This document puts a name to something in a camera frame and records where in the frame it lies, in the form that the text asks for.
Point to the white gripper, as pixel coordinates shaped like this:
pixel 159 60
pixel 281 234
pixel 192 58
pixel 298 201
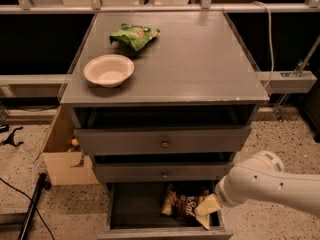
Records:
pixel 222 193

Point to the brown chip bag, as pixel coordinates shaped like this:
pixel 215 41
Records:
pixel 181 206

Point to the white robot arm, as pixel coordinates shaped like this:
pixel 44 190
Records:
pixel 261 177

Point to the grey middle drawer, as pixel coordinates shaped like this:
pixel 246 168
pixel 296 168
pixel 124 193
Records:
pixel 160 171

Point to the grey drawer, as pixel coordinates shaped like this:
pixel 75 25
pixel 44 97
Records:
pixel 160 171
pixel 134 213
pixel 138 141

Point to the grey top drawer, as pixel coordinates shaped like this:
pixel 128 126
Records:
pixel 138 141

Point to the grey bottom drawer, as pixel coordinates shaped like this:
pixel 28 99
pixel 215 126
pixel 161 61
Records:
pixel 134 213

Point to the grey drawer cabinet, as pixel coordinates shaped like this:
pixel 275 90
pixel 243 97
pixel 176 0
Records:
pixel 194 74

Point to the green chip bag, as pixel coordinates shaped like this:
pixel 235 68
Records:
pixel 135 36

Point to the cardboard box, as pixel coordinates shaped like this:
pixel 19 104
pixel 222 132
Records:
pixel 64 165

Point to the orange ball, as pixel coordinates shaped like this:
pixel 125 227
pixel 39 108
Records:
pixel 74 142

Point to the white paper bowl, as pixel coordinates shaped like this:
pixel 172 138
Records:
pixel 109 70

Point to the black metal bar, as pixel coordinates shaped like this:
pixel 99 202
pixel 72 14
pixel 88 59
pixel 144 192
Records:
pixel 26 225

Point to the black clamp tool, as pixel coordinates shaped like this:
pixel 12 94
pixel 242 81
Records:
pixel 10 139

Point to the metal rail frame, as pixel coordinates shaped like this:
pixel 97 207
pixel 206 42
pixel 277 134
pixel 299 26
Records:
pixel 160 7

